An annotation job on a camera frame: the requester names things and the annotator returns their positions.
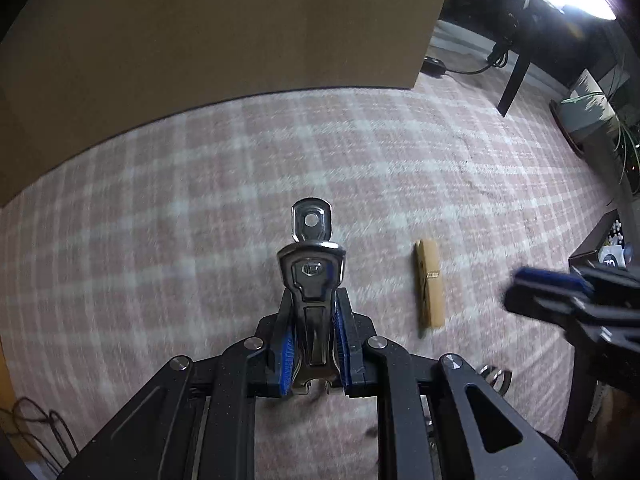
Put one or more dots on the brown cardboard box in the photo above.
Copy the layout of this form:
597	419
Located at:
74	73

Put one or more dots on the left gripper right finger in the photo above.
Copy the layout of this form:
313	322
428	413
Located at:
351	333

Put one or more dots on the wooden clothespin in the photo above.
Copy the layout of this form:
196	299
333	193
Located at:
431	287

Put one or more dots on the large metal spring clamp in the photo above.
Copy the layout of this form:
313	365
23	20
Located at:
312	269

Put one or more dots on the black table leg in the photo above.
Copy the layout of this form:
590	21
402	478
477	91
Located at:
517	76

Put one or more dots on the dark storage box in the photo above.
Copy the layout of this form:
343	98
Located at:
610	243

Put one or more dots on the black power strip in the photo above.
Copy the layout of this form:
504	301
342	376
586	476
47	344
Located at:
433	67

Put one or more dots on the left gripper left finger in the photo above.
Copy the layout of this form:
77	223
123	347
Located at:
281	348

